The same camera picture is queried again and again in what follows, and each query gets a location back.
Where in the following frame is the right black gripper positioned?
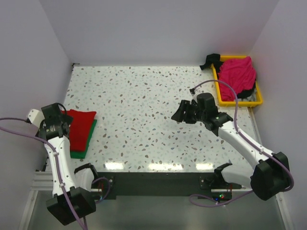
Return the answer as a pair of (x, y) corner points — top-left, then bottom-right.
(171, 100), (206, 125)

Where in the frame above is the red t shirt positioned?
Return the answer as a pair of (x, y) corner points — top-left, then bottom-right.
(67, 109), (96, 153)

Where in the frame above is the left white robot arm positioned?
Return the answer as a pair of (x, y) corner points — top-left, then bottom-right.
(37, 103), (99, 230)

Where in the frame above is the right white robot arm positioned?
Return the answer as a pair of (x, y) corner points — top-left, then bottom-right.
(171, 93), (294, 200)

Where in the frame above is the folded green t shirt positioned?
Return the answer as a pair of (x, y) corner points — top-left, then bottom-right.
(69, 118), (98, 159)

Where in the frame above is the black t shirt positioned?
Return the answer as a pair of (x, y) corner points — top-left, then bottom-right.
(200, 54), (224, 72)

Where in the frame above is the pink t shirt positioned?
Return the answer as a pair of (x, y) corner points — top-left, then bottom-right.
(217, 56), (256, 100)

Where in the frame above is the grey cloth in bin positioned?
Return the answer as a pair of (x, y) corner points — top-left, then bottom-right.
(247, 90), (257, 102)

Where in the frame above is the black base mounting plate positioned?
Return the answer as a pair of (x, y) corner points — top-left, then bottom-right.
(91, 172), (242, 201)

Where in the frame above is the yellow plastic bin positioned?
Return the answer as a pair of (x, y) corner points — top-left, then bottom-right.
(214, 55), (263, 107)

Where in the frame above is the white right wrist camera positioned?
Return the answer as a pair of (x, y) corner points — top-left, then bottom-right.
(190, 93), (199, 105)

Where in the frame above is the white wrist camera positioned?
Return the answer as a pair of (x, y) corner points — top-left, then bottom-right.
(27, 109), (45, 127)
(190, 93), (199, 105)

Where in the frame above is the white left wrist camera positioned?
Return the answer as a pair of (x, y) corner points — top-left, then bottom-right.
(27, 109), (45, 127)

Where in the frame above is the aluminium rail frame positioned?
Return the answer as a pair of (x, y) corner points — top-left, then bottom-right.
(18, 107), (295, 230)

